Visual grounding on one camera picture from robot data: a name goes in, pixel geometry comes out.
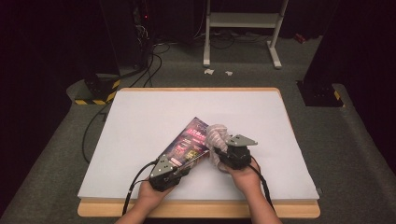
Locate red cover magazine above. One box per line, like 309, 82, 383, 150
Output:
162, 117, 216, 169

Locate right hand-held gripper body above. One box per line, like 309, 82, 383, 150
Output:
219, 133, 259, 171

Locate striped pink towel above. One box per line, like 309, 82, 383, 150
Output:
205, 123, 233, 172

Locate left hand-held gripper cable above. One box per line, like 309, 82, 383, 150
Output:
121, 160, 158, 217

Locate white metal stand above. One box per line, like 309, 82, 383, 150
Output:
203, 0, 289, 70

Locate black floor cable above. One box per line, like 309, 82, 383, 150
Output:
120, 43, 171, 89
81, 104, 110, 165

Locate right hand-held gripper cable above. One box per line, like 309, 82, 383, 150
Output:
248, 157, 276, 213

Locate person's right hand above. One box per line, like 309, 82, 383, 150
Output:
222, 157, 262, 196

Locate black cable tangle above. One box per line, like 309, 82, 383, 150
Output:
194, 29, 272, 50

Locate hand-held gripper cable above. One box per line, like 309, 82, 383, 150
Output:
248, 157, 276, 213
121, 160, 158, 217

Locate white table mat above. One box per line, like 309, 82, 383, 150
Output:
77, 90, 320, 201

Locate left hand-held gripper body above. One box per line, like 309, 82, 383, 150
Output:
148, 154, 181, 192

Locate person's left hand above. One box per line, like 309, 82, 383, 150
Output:
137, 180, 177, 210

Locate black stand base yellow stripes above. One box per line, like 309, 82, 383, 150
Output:
74, 73, 121, 106
295, 79, 346, 108

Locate dark equipment rack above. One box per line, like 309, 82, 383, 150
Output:
132, 0, 157, 68

